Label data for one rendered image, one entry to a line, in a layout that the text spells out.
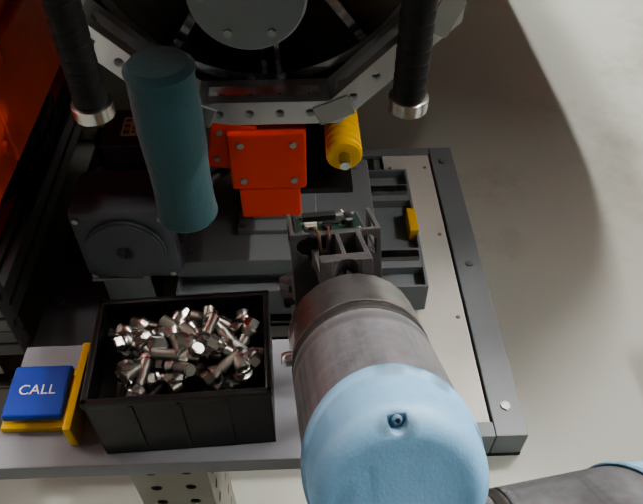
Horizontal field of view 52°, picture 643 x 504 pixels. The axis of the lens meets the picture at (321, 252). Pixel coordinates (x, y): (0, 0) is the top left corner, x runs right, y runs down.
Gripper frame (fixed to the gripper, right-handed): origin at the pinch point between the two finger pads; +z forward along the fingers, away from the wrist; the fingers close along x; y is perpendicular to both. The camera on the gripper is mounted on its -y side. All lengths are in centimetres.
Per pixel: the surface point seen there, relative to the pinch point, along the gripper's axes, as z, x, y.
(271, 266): 58, 5, -26
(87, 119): 10.9, 22.8, 12.9
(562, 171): 106, -77, -26
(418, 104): 8.4, -12.0, 12.4
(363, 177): 77, -17, -15
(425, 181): 96, -36, -22
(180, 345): 3.5, 15.6, -10.9
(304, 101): 35.6, -2.0, 9.3
